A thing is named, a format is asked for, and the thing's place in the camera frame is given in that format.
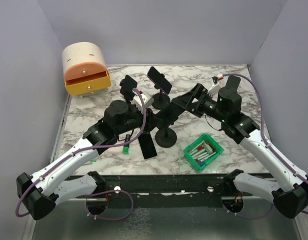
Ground black table front rail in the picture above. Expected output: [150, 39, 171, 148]
[57, 173, 286, 208]

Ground orange drawer box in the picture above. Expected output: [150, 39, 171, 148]
[62, 42, 111, 96]

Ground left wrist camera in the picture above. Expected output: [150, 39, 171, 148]
[133, 92, 154, 110]

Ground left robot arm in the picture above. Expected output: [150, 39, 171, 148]
[16, 100, 164, 220]

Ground grey silver phone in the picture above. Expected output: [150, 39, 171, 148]
[138, 133, 157, 160]

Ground wood base phone stand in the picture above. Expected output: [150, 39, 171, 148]
[225, 75, 241, 90]

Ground black phone stand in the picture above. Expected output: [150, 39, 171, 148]
[123, 91, 134, 103]
[155, 109, 177, 148]
[152, 85, 170, 110]

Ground green highlighter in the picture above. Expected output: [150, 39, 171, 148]
[122, 134, 131, 155]

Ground black phone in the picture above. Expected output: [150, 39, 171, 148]
[156, 101, 184, 125]

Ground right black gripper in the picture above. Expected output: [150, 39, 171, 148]
[172, 82, 228, 123]

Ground green plastic bin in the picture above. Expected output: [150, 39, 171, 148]
[183, 133, 224, 171]

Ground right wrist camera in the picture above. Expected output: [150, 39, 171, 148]
[208, 74, 224, 98]

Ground white eraser in bin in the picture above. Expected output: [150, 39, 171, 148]
[202, 141, 215, 154]

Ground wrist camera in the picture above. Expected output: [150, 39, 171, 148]
[133, 92, 154, 110]
[208, 74, 224, 98]

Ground markers in bin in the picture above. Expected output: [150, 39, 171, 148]
[189, 140, 216, 167]

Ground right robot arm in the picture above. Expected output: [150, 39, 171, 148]
[171, 83, 308, 219]

